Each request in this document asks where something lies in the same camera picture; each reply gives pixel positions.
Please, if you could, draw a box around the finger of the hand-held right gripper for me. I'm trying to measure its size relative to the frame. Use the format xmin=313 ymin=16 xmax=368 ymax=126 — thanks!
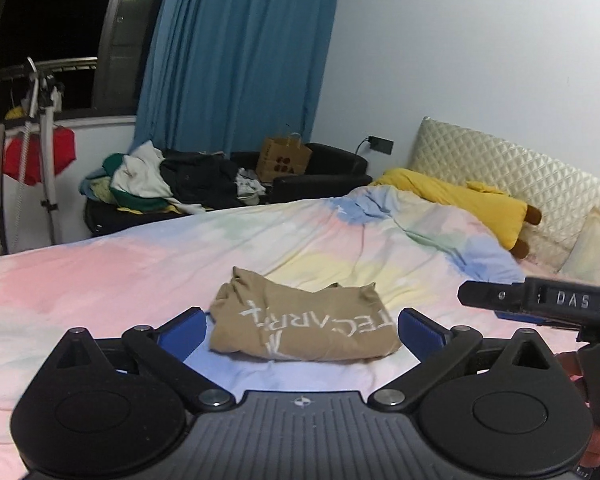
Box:
xmin=457 ymin=280 xmax=581 ymax=331

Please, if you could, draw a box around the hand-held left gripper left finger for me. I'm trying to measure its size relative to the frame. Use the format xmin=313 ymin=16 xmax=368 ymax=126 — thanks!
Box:
xmin=54 ymin=306 xmax=237 ymax=412

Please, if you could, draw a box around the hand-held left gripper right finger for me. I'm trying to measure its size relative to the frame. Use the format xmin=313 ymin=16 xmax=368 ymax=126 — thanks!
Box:
xmin=367 ymin=306 xmax=551 ymax=412

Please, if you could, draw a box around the tan printed t-shirt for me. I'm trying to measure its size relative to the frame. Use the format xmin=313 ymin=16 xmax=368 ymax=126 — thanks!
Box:
xmin=208 ymin=265 xmax=402 ymax=364

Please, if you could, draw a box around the person's right hand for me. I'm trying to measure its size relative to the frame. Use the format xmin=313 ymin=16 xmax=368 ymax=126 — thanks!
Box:
xmin=555 ymin=350 xmax=600 ymax=470

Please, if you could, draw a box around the cream pillow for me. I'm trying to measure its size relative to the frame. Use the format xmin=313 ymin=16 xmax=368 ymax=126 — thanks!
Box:
xmin=559 ymin=209 xmax=600 ymax=287

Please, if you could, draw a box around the pastel tie-dye bed blanket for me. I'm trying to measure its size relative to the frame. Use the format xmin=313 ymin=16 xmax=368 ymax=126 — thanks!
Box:
xmin=0 ymin=184 xmax=600 ymax=480

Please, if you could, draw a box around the yellow plush toy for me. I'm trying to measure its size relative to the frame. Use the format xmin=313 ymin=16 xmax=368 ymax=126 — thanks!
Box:
xmin=372 ymin=167 xmax=544 ymax=259

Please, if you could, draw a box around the cream quilted headboard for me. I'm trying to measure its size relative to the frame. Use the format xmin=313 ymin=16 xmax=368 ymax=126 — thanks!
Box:
xmin=409 ymin=115 xmax=600 ymax=272

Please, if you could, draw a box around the black garment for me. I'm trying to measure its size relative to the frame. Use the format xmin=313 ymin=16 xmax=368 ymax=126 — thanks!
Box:
xmin=159 ymin=152 xmax=242 ymax=207

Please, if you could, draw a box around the white patterned garment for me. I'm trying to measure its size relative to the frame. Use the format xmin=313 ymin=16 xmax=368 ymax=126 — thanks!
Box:
xmin=234 ymin=167 xmax=267 ymax=197

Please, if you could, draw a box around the yellow-green garment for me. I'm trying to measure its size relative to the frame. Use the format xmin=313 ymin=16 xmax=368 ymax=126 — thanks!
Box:
xmin=79 ymin=174 xmax=112 ymax=202

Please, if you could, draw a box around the black sofa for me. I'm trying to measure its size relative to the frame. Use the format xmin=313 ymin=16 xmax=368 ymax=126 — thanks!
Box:
xmin=84 ymin=142 xmax=374 ymax=237

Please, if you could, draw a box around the brown paper bag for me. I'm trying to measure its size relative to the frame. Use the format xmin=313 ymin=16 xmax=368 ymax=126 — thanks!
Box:
xmin=256 ymin=131 xmax=314 ymax=184

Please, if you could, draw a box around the red garment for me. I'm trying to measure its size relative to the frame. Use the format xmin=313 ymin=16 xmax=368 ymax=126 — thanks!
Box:
xmin=2 ymin=127 xmax=76 ymax=186

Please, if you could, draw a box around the garment steamer stand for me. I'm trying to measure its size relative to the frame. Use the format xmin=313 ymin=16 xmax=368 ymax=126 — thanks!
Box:
xmin=22 ymin=56 xmax=64 ymax=244

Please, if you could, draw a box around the metal balcony railing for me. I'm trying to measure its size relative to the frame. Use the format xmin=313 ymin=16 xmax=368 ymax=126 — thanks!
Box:
xmin=0 ymin=57 xmax=99 ymax=81

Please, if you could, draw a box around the dark framed window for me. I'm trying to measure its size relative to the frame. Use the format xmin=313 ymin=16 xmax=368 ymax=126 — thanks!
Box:
xmin=0 ymin=0 xmax=177 ymax=129

